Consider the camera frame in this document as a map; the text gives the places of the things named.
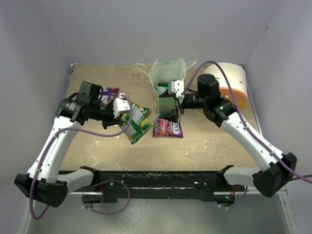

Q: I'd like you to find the green snack packet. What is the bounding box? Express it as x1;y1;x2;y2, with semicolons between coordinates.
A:
157;82;169;88
124;103;152;144

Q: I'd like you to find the green paper bag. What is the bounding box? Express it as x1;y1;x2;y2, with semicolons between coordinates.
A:
137;58;197;114

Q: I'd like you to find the purple Fox's candy bag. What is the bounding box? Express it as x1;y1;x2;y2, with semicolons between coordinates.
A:
153;118;183;138

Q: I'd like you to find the white round drawer box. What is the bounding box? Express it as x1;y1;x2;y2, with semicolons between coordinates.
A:
203;62;248;110

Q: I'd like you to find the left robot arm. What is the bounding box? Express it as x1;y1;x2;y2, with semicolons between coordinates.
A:
15;81;130;208

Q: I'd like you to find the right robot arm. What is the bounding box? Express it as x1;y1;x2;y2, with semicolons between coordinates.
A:
160;74;297;197

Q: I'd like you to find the yellow green Fox's candy bag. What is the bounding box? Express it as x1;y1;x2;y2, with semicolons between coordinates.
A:
136;105;150;117

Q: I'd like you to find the purple snack packet back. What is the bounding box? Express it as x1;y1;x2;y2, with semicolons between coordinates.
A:
98;86;119;105

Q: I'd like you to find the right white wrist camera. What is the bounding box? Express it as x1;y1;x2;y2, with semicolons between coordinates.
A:
168;80;184;101

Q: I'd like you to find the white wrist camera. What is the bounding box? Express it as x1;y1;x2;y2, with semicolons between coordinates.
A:
168;80;184;101
113;93;130;118

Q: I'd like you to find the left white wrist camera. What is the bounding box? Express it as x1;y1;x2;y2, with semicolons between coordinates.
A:
113;93;130;118

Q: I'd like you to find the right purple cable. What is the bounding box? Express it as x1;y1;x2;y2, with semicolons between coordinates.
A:
181;60;312;210

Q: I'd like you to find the purple cable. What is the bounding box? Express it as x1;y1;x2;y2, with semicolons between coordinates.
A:
181;60;312;210
28;93;134;221

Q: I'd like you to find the black base frame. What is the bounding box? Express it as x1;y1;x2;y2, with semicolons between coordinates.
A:
68;164;246;204

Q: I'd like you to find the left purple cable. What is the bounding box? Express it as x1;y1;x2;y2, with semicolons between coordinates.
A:
28;93;134;221

